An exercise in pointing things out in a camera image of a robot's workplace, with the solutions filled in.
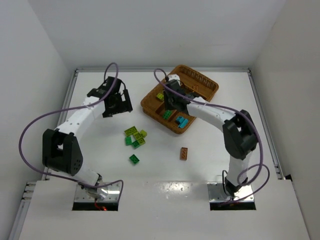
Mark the lime green 2x4 lego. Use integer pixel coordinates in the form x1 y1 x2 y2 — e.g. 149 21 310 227
124 126 138 137

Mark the teal 2x4 lego brick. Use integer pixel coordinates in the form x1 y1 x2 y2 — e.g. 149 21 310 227
178 118 189 129

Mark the lime 2x3 lego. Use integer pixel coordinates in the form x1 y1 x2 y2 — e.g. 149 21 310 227
156 93 164 101

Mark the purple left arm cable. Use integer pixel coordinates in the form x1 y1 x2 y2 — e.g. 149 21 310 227
18 62 125 198

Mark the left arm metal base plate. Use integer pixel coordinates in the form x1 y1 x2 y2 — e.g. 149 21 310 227
74 182 122 203

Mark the small green lego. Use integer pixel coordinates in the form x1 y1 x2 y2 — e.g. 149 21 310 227
131 140 140 149

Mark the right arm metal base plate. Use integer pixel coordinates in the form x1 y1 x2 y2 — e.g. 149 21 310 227
207 181 256 203

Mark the lime square lego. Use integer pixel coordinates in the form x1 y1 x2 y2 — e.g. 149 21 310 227
137 137 146 146

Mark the small lime lego top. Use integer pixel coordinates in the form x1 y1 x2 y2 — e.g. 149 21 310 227
140 130 147 138

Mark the small teal square lego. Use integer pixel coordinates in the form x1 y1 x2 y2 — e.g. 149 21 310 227
175 116 185 125

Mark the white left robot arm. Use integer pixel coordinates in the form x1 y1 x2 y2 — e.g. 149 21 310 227
42 76 133 200

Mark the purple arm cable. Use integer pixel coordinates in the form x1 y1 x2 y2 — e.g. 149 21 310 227
18 62 125 198
153 68 271 206

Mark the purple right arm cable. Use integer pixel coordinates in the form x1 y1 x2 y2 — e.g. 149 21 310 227
153 68 271 206

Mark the green square lego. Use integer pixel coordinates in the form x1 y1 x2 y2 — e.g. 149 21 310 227
162 110 172 120
124 136 132 146

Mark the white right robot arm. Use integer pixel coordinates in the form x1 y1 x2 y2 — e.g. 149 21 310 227
163 74 258 197

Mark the brown wicker divided basket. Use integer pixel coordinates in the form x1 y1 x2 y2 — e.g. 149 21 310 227
140 65 219 134

